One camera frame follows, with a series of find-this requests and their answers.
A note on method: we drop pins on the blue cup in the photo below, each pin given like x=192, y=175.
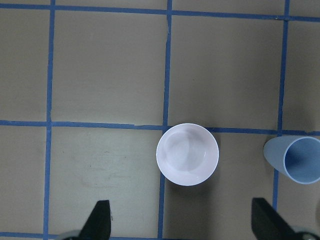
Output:
x=297, y=157

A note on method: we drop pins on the pink bowl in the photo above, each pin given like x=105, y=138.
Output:
x=187, y=154

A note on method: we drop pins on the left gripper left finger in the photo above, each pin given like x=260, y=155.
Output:
x=98, y=224

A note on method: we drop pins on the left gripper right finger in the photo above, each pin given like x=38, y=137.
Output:
x=267, y=224

